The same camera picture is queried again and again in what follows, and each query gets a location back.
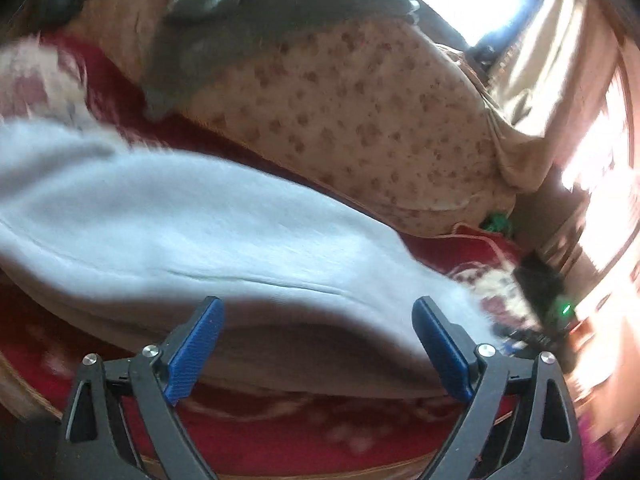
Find red floral blanket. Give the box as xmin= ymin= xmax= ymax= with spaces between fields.
xmin=0 ymin=30 xmax=531 ymax=478

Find green thing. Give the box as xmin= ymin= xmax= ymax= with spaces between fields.
xmin=481 ymin=212 xmax=516 ymax=238

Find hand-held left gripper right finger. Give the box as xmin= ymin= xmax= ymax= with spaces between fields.
xmin=411 ymin=296 xmax=584 ymax=480

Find dark grey cloth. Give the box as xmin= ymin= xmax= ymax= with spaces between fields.
xmin=142 ymin=0 xmax=421 ymax=121

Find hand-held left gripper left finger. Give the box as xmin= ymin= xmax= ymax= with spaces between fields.
xmin=54 ymin=296 xmax=225 ymax=480

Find beige curtain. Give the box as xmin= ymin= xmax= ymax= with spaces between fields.
xmin=487 ymin=0 xmax=636 ymax=191

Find beige spotted pillow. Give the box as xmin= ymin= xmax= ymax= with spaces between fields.
xmin=70 ymin=0 xmax=553 ymax=238

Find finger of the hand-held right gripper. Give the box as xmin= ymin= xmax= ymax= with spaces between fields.
xmin=492 ymin=324 xmax=556 ymax=350

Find light grey pants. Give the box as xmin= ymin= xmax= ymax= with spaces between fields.
xmin=0 ymin=119 xmax=501 ymax=400

